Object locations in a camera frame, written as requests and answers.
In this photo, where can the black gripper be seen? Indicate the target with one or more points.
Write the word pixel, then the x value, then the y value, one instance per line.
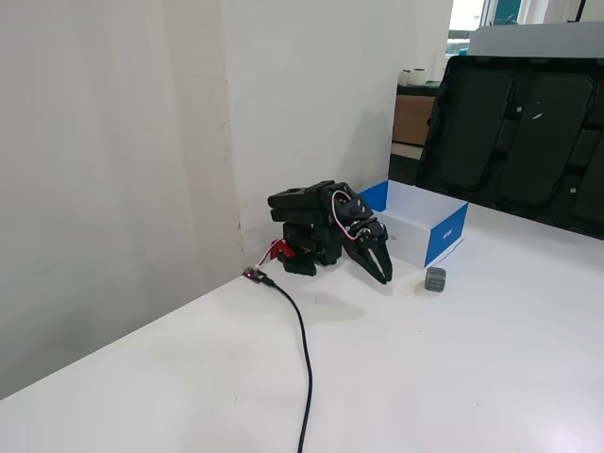
pixel 367 243

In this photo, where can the small gray block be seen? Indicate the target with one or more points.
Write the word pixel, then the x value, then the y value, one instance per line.
pixel 435 280

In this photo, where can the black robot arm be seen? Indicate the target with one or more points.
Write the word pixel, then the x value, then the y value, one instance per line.
pixel 302 203

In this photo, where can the blue and white cardboard box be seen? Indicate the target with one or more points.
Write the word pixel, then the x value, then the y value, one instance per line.
pixel 443 236

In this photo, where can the red black table clamp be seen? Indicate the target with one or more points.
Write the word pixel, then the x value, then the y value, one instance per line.
pixel 283 250

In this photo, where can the small controller board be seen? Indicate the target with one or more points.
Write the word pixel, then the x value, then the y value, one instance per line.
pixel 254 274

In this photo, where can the brown cardboard carton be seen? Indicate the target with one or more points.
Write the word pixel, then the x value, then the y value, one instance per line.
pixel 413 120

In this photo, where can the large black plastic tray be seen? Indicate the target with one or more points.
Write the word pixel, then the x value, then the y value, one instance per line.
pixel 519 137

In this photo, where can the gray flat panel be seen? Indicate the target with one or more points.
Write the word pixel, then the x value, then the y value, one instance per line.
pixel 533 40

